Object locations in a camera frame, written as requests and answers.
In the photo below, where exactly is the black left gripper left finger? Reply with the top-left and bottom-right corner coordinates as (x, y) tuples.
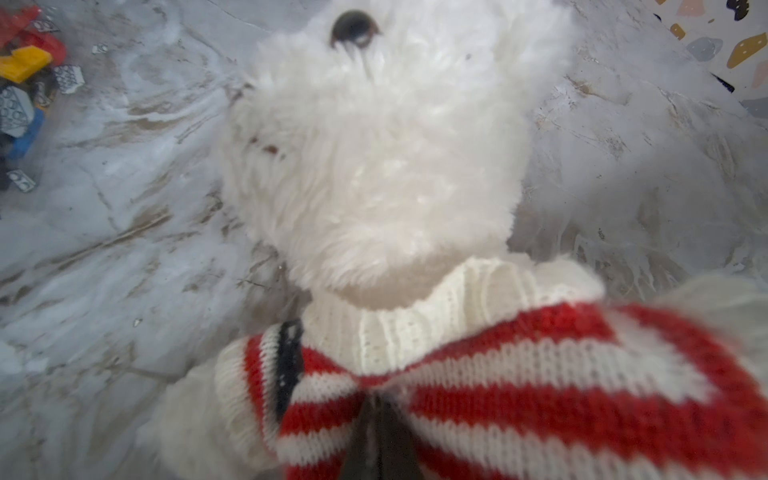
(338, 397), (378, 480)

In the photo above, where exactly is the bag of colourful small parts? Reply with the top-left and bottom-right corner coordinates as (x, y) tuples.
(1, 1), (84, 193)

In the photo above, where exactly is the red white striped knitted sweater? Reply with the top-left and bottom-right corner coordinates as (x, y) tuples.
(214, 258), (767, 479)

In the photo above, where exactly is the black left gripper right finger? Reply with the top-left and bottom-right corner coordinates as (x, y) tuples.
(377, 398), (425, 480)

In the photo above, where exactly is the white teddy bear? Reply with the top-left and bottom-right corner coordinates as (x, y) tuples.
(141, 1), (767, 479)

